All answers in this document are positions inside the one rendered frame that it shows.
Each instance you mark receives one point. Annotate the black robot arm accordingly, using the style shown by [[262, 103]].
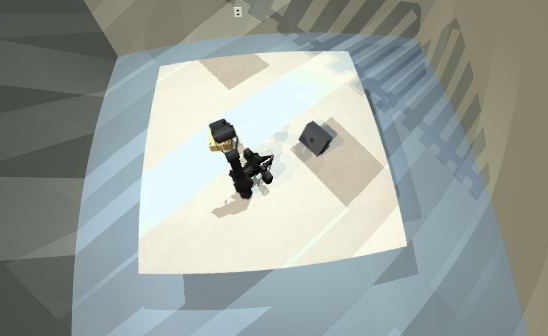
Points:
[[222, 131]]

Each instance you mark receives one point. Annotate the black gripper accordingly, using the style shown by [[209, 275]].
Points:
[[267, 177]]

